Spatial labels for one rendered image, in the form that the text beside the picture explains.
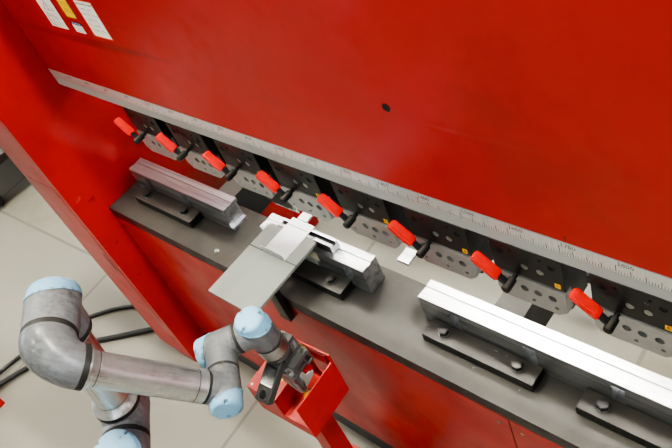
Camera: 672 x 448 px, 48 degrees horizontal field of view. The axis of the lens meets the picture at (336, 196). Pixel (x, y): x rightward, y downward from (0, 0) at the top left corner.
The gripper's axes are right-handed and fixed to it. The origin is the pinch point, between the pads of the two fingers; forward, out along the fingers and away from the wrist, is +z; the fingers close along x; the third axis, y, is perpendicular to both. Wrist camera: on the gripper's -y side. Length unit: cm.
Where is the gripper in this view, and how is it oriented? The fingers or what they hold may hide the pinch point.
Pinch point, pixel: (301, 391)
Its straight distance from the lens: 204.8
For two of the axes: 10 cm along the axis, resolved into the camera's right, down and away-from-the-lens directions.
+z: 3.5, 6.1, 7.1
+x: -7.7, -2.4, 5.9
